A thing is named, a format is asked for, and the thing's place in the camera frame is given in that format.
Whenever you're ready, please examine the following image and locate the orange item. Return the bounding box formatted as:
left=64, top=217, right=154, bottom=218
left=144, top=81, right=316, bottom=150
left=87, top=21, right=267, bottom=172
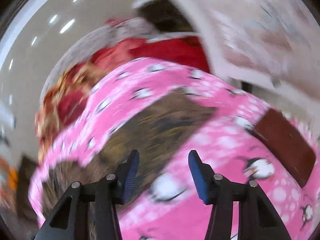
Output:
left=0, top=157, right=18, bottom=198

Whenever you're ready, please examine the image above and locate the dark wooden bed board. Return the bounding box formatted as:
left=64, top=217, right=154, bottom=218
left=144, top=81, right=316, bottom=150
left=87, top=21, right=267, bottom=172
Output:
left=252, top=109, right=316, bottom=188

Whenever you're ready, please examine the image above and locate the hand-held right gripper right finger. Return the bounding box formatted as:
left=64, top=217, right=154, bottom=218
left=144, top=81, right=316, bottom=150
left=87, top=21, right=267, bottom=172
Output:
left=188, top=150, right=292, bottom=240

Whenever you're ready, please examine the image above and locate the red yellow floral cloth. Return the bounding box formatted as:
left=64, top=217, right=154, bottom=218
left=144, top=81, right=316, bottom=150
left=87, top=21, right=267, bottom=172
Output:
left=35, top=62, right=100, bottom=155

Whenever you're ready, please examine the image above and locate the cream embroidered pillow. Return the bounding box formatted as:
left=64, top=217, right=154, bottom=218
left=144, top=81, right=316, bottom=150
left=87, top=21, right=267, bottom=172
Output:
left=155, top=0, right=316, bottom=88

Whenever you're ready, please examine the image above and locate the dark object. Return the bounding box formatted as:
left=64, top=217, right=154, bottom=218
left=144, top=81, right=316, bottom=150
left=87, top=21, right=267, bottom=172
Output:
left=137, top=0, right=198, bottom=35

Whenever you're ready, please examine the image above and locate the white floral pillow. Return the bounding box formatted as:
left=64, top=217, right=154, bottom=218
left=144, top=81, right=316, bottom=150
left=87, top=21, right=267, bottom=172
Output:
left=106, top=17, right=157, bottom=42

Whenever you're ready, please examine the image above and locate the dark wooden cabinet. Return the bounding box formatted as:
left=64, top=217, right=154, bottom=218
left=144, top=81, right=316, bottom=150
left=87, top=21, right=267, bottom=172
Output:
left=17, top=154, right=38, bottom=222

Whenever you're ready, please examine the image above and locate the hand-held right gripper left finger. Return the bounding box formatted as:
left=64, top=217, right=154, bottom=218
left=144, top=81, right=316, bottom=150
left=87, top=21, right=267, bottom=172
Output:
left=34, top=149, right=140, bottom=240

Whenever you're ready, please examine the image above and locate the pink penguin print blanket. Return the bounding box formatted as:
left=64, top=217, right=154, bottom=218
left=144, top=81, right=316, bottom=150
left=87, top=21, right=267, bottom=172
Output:
left=28, top=57, right=320, bottom=240

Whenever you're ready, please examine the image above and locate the brown floral garment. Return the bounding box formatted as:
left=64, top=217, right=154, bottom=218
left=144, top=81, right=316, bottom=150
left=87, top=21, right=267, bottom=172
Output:
left=41, top=86, right=218, bottom=240

